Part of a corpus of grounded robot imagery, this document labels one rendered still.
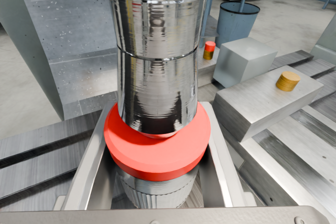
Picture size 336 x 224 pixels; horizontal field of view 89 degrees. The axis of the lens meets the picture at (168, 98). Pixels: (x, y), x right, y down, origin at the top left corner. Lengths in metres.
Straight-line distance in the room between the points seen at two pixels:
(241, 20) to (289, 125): 2.10
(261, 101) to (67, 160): 0.29
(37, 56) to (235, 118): 0.52
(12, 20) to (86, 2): 0.17
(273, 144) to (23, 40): 0.57
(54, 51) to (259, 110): 0.45
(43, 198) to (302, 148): 0.33
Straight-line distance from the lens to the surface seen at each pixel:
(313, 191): 0.25
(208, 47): 0.28
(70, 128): 0.36
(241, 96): 0.23
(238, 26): 2.37
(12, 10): 0.55
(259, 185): 0.26
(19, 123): 1.98
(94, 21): 0.51
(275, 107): 0.24
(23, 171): 0.34
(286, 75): 0.27
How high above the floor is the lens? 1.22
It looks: 43 degrees down
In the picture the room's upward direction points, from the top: 2 degrees clockwise
